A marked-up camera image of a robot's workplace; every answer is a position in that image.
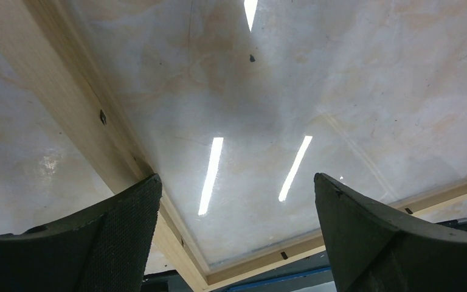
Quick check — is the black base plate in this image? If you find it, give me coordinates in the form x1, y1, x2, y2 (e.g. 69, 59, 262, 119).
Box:
140, 218, 467, 291

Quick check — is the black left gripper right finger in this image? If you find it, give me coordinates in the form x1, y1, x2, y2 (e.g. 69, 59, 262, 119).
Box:
314, 173, 467, 291

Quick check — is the light wooden picture frame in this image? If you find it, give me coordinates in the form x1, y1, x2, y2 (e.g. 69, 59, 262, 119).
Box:
0, 1, 467, 291

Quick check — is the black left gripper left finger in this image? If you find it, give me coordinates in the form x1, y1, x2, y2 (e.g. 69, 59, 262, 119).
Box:
0, 174, 162, 291

